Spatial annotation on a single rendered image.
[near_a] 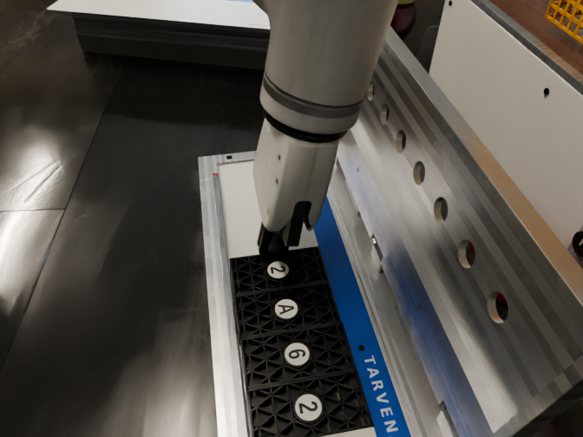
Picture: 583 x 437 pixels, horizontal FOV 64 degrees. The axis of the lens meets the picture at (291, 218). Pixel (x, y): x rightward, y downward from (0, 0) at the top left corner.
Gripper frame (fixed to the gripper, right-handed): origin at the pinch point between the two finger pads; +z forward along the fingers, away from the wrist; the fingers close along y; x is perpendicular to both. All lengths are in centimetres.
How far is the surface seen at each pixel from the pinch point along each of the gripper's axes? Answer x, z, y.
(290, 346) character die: -0.3, 1.6, 12.3
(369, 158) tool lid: 10.6, -6.8, -5.8
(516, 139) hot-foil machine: 27.3, -11.1, -5.1
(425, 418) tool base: 9.9, 0.7, 20.2
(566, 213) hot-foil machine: 27.6, -9.7, 5.7
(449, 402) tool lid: 10.0, -3.2, 20.7
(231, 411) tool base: -5.8, 3.7, 16.8
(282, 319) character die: -0.5, 1.6, 9.3
